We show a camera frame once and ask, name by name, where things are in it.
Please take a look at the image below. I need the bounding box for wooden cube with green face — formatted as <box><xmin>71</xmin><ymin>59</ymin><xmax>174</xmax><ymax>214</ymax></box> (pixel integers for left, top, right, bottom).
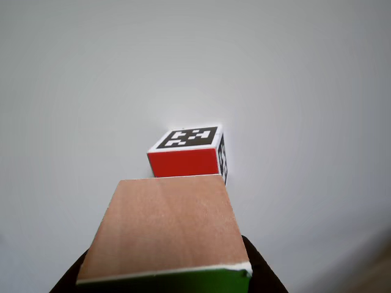
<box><xmin>75</xmin><ymin>175</ymin><xmax>254</xmax><ymax>293</ymax></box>

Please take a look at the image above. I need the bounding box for wooden cube with red face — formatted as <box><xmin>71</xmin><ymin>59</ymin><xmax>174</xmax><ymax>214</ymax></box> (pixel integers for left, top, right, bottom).
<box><xmin>146</xmin><ymin>126</ymin><xmax>229</xmax><ymax>186</ymax></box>

